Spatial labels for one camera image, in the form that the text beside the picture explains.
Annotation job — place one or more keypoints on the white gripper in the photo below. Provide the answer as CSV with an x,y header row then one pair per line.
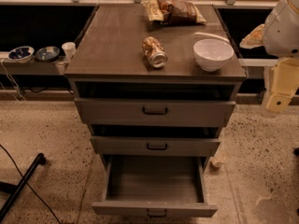
x,y
281,32

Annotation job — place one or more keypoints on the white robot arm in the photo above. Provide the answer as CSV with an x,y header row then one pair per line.
x,y
294,0

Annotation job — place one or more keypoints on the grey drawer cabinet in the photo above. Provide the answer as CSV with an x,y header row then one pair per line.
x,y
110,64

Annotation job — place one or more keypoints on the bottom grey drawer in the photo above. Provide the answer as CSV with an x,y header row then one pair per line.
x,y
154,186

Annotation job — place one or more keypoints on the grey drawer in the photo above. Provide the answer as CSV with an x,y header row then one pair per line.
x,y
154,186
155,112
143,146

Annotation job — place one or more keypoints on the top grey drawer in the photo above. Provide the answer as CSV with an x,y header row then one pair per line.
x,y
155,112

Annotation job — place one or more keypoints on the middle grey drawer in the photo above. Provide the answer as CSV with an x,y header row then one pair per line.
x,y
143,146

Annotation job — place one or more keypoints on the white ceramic bowl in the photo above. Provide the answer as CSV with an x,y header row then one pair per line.
x,y
212,54

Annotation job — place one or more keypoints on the cabinet caster wheel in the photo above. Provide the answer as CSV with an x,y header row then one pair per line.
x,y
216,163

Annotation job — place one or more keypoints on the brown chip bag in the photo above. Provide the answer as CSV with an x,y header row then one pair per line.
x,y
173,12

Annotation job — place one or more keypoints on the white paper cup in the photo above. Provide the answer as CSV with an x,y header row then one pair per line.
x,y
69,49

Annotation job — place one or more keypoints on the blue dark bowl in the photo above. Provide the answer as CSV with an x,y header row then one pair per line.
x,y
48,54

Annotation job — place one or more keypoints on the blue white bowl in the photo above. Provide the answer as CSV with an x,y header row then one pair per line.
x,y
22,54

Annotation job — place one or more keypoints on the black stand leg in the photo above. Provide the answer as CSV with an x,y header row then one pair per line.
x,y
13,191

